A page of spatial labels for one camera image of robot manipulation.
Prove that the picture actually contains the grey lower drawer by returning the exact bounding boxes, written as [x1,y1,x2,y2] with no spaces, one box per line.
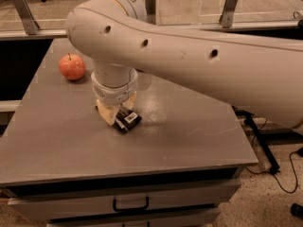
[46,208,220,227]

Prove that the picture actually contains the black cable on floor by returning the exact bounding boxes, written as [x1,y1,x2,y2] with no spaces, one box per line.
[245,120,299,195]

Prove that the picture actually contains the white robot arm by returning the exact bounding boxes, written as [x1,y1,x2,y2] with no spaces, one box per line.
[65,0,303,131]

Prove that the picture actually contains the black object on floor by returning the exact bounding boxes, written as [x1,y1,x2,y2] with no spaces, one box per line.
[291,203,303,219]

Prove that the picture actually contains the black table leg bar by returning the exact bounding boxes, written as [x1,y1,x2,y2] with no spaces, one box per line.
[244,113,280,176]

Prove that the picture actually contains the middle metal railing bracket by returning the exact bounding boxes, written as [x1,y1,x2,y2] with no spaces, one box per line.
[145,0,156,24]

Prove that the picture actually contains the grey upper drawer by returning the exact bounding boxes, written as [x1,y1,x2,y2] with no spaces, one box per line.
[9,179,241,220]

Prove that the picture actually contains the right metal railing bracket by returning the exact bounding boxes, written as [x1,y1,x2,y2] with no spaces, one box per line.
[219,0,238,28]

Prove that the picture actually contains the black chocolate bar wrapper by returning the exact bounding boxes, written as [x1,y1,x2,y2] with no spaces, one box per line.
[114,107,142,134]

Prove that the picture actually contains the red apple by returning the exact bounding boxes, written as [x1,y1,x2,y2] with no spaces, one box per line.
[59,53,86,80]

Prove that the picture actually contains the metal railing bracket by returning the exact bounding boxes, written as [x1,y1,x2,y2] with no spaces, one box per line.
[145,0,156,24]
[11,0,40,35]
[219,0,238,28]

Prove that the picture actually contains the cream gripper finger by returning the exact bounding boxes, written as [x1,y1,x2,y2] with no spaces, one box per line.
[97,99,120,126]
[121,93,136,111]

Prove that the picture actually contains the grey drawer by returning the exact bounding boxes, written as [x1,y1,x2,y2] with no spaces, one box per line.
[46,208,220,227]
[9,179,241,220]

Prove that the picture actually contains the left metal railing bracket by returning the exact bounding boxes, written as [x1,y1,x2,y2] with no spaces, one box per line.
[11,0,40,35]

